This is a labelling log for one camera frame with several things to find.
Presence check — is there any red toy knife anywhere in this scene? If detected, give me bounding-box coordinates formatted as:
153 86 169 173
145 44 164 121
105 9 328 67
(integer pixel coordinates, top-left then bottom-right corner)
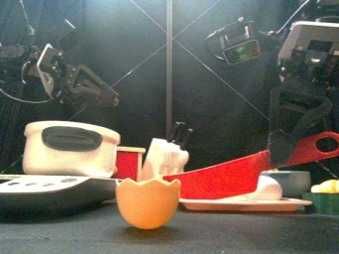
161 131 339 200

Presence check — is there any white toy knife block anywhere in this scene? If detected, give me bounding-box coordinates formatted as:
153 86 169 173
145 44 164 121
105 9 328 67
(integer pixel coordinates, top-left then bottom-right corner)
140 137 190 182

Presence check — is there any grey blue bowl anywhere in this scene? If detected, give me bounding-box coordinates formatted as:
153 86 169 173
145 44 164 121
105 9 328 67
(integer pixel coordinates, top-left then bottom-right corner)
258 170 312 199

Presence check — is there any white toy egg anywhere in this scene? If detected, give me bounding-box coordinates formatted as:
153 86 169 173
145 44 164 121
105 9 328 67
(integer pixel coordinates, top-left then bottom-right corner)
244 175 284 201

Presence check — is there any yellow toy food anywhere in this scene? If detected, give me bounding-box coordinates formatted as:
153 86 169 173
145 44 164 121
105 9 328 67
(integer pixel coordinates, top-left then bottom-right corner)
309 179 339 194

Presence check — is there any white toaster appliance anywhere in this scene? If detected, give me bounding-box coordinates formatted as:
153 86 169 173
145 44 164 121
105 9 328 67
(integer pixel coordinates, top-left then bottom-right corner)
21 120 121 179

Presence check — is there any red box with cream lid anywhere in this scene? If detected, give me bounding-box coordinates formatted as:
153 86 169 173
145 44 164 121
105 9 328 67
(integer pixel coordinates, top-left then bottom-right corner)
110 145 146 183

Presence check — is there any pink flat plate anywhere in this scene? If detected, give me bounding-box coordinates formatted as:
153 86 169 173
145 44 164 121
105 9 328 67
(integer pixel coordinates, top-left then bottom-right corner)
177 195 313 213

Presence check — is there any green toy container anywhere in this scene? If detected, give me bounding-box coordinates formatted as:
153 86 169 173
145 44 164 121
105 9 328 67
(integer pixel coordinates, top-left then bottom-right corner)
300 191 339 216

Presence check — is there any white and grey toy stove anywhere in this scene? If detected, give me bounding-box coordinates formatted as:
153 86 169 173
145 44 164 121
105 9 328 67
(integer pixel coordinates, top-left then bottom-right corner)
0 174 120 213

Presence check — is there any orange cracked eggshell half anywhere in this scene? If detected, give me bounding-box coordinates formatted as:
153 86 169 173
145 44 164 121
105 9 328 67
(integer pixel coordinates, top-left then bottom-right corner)
113 177 182 231

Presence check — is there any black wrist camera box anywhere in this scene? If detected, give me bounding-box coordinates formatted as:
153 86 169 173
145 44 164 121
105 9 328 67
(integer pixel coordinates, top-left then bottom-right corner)
204 17 261 65

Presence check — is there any grey vertical frame pole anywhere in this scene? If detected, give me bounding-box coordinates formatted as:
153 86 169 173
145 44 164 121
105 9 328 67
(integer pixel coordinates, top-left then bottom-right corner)
165 0 173 135

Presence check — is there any black knife handle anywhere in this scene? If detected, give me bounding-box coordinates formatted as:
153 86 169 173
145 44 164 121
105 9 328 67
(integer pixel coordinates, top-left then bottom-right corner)
173 122 188 145
178 127 194 152
165 121 181 143

